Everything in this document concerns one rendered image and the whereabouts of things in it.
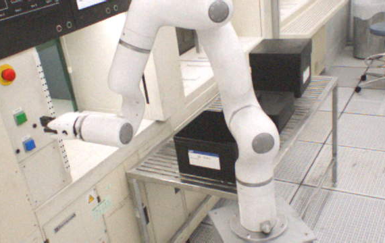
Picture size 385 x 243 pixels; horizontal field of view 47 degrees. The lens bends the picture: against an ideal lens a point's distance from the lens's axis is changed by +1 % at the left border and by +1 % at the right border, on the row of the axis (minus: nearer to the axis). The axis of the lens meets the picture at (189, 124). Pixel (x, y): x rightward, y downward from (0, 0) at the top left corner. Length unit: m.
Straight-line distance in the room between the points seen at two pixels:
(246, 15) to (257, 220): 2.12
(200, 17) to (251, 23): 2.25
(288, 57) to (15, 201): 1.52
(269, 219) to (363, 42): 4.11
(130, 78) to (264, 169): 0.49
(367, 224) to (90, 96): 1.71
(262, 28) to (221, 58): 2.12
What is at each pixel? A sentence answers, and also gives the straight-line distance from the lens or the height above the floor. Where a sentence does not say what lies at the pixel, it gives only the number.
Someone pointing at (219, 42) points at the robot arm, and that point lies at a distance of 1.23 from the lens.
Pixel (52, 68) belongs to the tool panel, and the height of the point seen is 1.06.
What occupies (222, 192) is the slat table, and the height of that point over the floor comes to 0.76.
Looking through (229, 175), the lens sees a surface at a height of 0.79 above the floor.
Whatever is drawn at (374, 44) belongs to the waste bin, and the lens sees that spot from 5.43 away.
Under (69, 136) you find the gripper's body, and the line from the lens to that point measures 1.34.
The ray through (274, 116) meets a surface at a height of 0.85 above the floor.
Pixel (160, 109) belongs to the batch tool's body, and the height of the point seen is 0.93.
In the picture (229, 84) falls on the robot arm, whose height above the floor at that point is 1.29.
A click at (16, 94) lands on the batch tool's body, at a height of 1.28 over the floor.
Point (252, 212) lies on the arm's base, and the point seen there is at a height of 0.85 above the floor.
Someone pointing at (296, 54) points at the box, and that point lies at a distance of 2.40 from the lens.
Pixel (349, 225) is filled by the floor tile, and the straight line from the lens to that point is 2.79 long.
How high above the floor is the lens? 1.72
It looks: 25 degrees down
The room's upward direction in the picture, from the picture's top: 8 degrees counter-clockwise
